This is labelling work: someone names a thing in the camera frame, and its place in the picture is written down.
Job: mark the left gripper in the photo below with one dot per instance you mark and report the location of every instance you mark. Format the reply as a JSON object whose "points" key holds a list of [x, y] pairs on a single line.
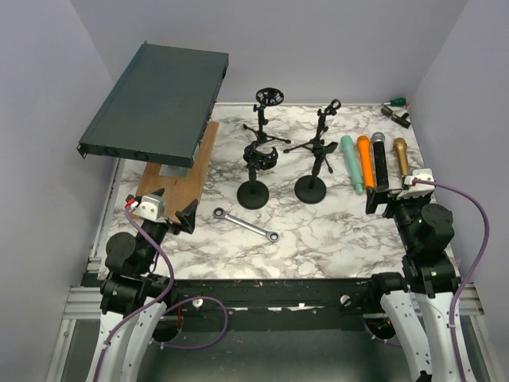
{"points": [[169, 224]]}

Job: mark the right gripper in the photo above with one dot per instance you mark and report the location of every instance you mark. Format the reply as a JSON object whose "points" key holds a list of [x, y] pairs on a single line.
{"points": [[389, 204]]}

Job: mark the orange toy microphone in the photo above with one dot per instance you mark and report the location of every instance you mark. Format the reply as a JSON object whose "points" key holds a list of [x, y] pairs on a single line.
{"points": [[364, 148]]}

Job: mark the black microphone silver grille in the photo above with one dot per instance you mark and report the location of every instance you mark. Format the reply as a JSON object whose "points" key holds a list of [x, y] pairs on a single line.
{"points": [[381, 173]]}

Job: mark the gold microphone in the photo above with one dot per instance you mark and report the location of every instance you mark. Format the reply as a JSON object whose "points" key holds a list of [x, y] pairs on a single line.
{"points": [[400, 149]]}

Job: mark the mint green toy microphone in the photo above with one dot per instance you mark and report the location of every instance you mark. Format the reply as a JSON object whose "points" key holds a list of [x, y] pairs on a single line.
{"points": [[347, 148]]}

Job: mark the black round-base clip stand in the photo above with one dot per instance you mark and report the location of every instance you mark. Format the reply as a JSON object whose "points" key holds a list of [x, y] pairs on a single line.
{"points": [[310, 189]]}

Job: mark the black round-base shock-mount stand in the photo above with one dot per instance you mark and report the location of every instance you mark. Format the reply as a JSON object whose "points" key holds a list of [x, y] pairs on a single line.
{"points": [[253, 194]]}

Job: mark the black tripod clip stand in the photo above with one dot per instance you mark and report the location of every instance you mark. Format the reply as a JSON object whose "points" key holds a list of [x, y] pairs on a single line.
{"points": [[316, 144]]}

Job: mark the black tripod shock-mount stand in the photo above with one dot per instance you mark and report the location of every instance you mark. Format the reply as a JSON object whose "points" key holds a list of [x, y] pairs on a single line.
{"points": [[266, 97]]}

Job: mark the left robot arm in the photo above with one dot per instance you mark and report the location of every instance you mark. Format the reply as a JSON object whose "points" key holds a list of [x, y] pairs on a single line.
{"points": [[133, 299]]}

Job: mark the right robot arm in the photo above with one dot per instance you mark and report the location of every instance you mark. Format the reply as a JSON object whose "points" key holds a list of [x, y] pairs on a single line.
{"points": [[418, 300]]}

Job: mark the wooden board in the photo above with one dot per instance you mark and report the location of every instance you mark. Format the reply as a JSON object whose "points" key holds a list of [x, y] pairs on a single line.
{"points": [[181, 191]]}

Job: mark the silver ratchet wrench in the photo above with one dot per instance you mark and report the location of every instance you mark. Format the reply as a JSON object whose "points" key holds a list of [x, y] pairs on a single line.
{"points": [[220, 213]]}

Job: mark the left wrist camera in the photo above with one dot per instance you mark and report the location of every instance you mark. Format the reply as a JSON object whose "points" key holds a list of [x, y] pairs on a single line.
{"points": [[152, 208]]}

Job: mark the silver metal support bracket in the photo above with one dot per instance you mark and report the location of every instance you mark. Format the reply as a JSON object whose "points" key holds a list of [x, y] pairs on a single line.
{"points": [[173, 171]]}

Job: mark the dark rack-mount equipment case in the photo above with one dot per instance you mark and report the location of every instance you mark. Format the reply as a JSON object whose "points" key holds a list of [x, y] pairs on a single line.
{"points": [[159, 107]]}

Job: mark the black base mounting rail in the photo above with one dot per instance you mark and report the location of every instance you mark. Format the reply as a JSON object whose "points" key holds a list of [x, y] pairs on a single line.
{"points": [[278, 304]]}

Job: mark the green-handled screwdriver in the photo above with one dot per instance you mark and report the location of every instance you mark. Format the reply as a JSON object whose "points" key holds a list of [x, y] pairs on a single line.
{"points": [[397, 102]]}

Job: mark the aluminium frame rail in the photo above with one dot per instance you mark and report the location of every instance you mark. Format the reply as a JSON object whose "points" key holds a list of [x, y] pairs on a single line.
{"points": [[83, 303]]}

